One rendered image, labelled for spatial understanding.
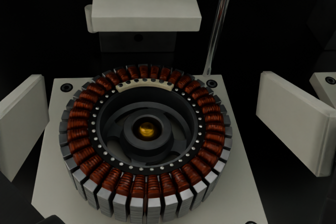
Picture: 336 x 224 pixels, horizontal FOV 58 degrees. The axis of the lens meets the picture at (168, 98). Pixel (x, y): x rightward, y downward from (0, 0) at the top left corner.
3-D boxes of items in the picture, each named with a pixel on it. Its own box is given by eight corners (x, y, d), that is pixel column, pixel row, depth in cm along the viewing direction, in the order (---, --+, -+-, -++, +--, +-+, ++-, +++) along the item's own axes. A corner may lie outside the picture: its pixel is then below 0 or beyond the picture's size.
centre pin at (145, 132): (160, 159, 22) (162, 138, 20) (133, 160, 22) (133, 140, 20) (158, 136, 23) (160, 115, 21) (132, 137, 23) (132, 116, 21)
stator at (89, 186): (239, 219, 19) (256, 195, 17) (58, 235, 18) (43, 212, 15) (206, 89, 27) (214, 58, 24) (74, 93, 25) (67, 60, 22)
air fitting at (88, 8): (100, 36, 30) (97, 10, 28) (87, 36, 30) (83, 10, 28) (100, 30, 31) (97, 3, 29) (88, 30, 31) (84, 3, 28)
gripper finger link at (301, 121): (329, 115, 12) (346, 114, 12) (260, 70, 19) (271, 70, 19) (315, 178, 13) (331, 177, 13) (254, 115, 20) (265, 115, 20)
